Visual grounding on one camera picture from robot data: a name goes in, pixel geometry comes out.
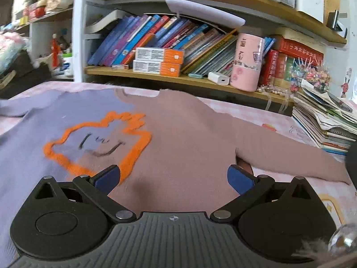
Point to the purple and mauve sweater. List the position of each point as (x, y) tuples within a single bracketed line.
[(326, 195)]

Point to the purple and pink sweater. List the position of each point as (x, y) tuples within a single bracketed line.
[(178, 134)]

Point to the jar of colourful paper stars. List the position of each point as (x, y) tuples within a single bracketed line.
[(308, 75)]

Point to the stack of magazines and notebooks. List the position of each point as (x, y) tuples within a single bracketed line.
[(325, 117)]

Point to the clear glass ball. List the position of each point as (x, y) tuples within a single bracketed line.
[(340, 240)]

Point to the white storage box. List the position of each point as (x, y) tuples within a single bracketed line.
[(309, 1)]

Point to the wooden bookshelf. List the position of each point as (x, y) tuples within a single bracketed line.
[(212, 33)]

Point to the pink patterned tin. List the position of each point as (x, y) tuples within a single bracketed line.
[(247, 61)]

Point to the white charger block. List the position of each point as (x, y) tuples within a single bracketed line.
[(219, 78)]

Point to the orange and white box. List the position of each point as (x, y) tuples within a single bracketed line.
[(159, 55), (156, 68)]

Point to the red thick book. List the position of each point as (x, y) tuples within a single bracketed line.
[(299, 50)]

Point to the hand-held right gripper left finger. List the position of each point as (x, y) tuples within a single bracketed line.
[(109, 177)]

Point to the row of colourful books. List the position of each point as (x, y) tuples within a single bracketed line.
[(164, 40)]

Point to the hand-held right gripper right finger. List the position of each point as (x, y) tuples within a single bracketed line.
[(237, 179)]

